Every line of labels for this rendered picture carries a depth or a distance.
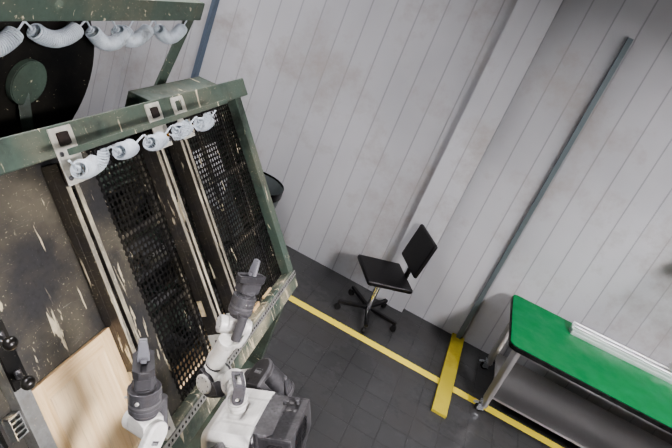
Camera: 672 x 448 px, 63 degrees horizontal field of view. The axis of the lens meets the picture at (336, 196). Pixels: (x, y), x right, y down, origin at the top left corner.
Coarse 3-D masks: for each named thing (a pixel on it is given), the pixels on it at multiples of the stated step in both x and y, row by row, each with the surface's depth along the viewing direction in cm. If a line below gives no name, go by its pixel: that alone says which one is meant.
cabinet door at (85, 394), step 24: (96, 336) 186; (72, 360) 174; (96, 360) 184; (120, 360) 194; (48, 384) 164; (72, 384) 173; (96, 384) 182; (120, 384) 192; (48, 408) 163; (72, 408) 171; (96, 408) 180; (120, 408) 190; (72, 432) 169; (96, 432) 178; (120, 432) 188
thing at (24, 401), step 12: (0, 372) 150; (0, 384) 151; (12, 396) 151; (24, 396) 154; (12, 408) 153; (24, 408) 153; (36, 408) 157; (24, 420) 153; (36, 420) 156; (36, 432) 155; (48, 432) 159; (36, 444) 155; (48, 444) 158
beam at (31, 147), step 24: (168, 96) 239; (192, 96) 257; (216, 96) 279; (240, 96) 305; (72, 120) 182; (96, 120) 193; (120, 120) 205; (144, 120) 219; (0, 144) 154; (24, 144) 162; (48, 144) 171; (0, 168) 153
